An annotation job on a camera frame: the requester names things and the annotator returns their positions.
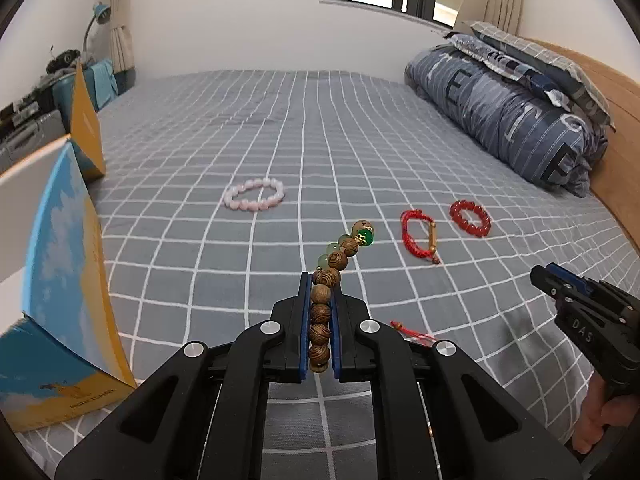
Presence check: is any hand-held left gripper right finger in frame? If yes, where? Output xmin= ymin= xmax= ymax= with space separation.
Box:
xmin=330 ymin=287 xmax=583 ymax=480

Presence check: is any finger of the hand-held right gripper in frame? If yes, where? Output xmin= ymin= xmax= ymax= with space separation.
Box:
xmin=546 ymin=262 xmax=598 ymax=291
xmin=530 ymin=265 xmax=576 ymax=306

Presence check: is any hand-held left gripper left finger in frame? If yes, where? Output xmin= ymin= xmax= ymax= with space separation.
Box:
xmin=54 ymin=271 xmax=313 ymax=480

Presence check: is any wooden and jade bead bracelet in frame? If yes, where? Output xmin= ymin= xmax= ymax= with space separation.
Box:
xmin=309 ymin=219 xmax=377 ymax=373

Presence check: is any thin red cord bracelet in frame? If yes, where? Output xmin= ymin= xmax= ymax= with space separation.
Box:
xmin=390 ymin=320 xmax=436 ymax=348

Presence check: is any red bead bracelet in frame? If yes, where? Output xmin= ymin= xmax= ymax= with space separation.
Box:
xmin=449 ymin=200 xmax=493 ymax=239

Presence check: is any red cord bracelet gold tube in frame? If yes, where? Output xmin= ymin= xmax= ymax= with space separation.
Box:
xmin=400 ymin=210 xmax=442 ymax=265

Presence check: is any pink bead bracelet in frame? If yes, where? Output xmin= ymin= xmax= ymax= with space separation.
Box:
xmin=223 ymin=177 xmax=286 ymax=212

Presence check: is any blue white cardboard box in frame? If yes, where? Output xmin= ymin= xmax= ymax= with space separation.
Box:
xmin=0 ymin=60 xmax=138 ymax=433

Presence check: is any person's right hand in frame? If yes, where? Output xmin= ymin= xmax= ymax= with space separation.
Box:
xmin=571 ymin=374 xmax=623 ymax=456

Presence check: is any wooden headboard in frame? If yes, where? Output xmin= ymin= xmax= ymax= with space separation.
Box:
xmin=520 ymin=37 xmax=640 ymax=256

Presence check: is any folded blue-grey printed quilt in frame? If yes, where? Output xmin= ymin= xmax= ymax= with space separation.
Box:
xmin=404 ymin=45 xmax=608 ymax=198

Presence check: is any grey checked bed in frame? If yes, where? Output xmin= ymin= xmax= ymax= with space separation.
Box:
xmin=10 ymin=70 xmax=640 ymax=480

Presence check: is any grey checked pillow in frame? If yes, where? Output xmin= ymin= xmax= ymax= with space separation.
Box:
xmin=444 ymin=20 xmax=617 ymax=128

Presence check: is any blue cloth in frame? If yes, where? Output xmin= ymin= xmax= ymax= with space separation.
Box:
xmin=89 ymin=60 xmax=119 ymax=111

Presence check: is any teal suitcase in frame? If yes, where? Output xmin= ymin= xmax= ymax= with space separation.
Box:
xmin=52 ymin=62 xmax=118 ymax=133

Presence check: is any grey suitcase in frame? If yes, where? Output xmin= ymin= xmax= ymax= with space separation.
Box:
xmin=0 ymin=110 xmax=68 ymax=176

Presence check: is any pile of dark devices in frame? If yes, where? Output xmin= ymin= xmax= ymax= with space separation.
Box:
xmin=0 ymin=77 xmax=56 ymax=133

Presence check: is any black headset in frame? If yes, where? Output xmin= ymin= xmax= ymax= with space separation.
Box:
xmin=46 ymin=49 xmax=83 ymax=75

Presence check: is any blue desk lamp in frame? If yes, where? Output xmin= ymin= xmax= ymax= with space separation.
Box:
xmin=82 ymin=2 xmax=113 ymax=61

